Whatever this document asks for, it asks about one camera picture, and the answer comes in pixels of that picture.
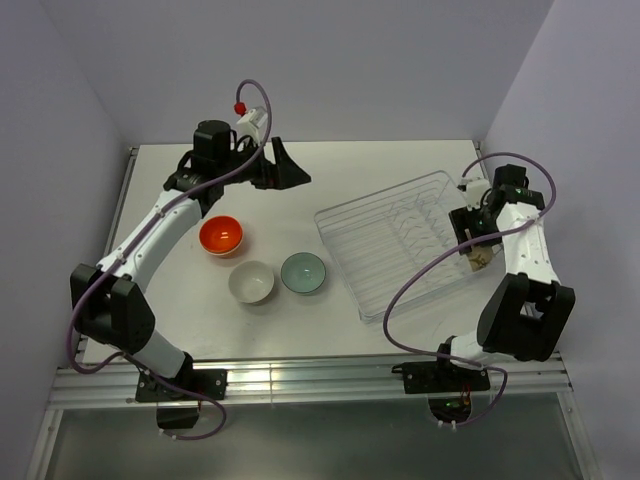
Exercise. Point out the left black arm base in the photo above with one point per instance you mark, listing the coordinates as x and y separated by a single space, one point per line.
180 402

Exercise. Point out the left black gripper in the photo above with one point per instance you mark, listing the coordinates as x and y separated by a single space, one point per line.
284 174

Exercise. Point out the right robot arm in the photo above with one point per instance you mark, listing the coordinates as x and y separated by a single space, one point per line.
528 311

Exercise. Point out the orange bowl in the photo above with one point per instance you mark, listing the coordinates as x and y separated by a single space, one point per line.
221 235

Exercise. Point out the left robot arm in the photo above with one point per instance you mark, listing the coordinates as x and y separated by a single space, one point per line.
109 304

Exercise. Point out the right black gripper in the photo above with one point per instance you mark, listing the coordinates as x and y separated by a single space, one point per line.
462 219

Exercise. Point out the pale green bowl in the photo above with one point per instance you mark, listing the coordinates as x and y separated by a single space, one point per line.
303 273

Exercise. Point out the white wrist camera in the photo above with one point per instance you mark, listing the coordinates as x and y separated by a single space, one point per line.
475 191
251 123

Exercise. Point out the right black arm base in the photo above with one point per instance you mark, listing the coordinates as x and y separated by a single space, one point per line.
448 385

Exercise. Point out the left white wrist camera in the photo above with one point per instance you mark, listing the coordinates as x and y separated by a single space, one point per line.
251 123

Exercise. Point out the aluminium rail frame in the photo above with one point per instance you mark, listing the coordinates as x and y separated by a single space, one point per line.
311 393

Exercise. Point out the cream bowl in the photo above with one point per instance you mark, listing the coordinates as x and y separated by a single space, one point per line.
479 257
251 282

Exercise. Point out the clear plastic dish rack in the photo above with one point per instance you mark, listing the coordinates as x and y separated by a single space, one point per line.
379 241

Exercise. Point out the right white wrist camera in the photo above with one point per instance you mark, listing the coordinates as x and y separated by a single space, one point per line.
475 191

